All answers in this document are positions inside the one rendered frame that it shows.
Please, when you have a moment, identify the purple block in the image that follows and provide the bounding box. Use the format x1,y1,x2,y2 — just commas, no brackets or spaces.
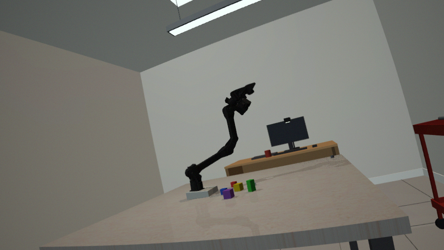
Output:
222,188,235,199

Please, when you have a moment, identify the yellow block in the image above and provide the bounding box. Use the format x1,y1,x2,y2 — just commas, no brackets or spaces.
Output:
233,183,244,192

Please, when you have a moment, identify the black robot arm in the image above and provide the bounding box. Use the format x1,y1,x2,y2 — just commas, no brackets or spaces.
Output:
185,97,251,192

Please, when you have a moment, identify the green block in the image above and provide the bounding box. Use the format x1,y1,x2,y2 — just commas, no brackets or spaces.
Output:
247,185,256,192
246,179,255,186

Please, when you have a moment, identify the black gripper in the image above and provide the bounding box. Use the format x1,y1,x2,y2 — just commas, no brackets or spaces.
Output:
230,83,256,103

